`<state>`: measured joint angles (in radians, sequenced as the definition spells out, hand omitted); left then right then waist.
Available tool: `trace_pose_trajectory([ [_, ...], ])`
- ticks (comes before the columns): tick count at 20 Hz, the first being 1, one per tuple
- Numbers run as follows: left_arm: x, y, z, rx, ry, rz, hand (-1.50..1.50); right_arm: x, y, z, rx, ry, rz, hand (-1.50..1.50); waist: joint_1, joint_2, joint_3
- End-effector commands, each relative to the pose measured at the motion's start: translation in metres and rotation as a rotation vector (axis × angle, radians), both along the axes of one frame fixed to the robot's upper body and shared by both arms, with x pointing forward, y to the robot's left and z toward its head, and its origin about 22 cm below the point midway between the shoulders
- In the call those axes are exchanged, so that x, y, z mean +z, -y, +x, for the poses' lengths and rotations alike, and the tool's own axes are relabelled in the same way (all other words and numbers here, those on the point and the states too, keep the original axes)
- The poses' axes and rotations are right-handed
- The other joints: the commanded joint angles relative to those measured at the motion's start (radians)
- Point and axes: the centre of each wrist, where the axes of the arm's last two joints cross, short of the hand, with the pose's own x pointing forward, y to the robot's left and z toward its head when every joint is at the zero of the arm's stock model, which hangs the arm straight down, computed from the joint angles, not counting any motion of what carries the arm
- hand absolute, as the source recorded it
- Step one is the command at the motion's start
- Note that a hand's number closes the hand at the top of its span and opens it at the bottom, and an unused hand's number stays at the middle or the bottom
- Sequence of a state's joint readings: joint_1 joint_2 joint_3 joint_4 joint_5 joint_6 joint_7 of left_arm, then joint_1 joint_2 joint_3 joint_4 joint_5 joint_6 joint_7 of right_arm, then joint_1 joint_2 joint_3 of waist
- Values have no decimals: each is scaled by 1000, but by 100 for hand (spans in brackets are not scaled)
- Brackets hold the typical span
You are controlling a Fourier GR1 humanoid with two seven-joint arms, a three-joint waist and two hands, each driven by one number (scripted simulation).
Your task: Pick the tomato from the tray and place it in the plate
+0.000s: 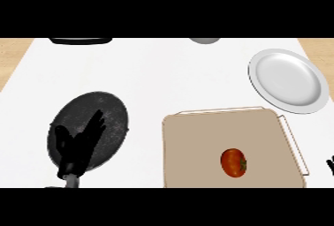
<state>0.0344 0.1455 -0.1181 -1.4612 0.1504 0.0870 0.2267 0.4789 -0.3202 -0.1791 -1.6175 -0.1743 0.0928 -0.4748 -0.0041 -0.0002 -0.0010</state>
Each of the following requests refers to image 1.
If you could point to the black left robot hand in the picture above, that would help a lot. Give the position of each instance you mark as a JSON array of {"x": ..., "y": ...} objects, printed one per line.
[{"x": 79, "y": 147}]

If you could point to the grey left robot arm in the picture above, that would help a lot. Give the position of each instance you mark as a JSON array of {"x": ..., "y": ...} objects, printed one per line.
[{"x": 71, "y": 181}]

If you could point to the beige tray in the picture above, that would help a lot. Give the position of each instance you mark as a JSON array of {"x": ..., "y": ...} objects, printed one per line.
[{"x": 196, "y": 147}]

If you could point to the red tomato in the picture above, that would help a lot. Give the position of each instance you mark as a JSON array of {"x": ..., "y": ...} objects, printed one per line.
[{"x": 234, "y": 162}]

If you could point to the white plate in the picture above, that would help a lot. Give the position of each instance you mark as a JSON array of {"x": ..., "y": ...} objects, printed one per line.
[{"x": 287, "y": 81}]

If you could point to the dark grey round pan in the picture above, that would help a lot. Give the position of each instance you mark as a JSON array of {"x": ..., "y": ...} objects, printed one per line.
[{"x": 111, "y": 117}]

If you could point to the white placemat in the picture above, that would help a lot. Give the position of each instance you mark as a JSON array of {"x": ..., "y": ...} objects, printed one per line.
[{"x": 165, "y": 76}]

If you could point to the black flat object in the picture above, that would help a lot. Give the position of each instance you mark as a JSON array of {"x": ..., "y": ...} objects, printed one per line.
[{"x": 80, "y": 40}]

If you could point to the grey round object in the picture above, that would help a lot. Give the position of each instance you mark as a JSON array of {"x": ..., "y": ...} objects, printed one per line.
[{"x": 204, "y": 40}]

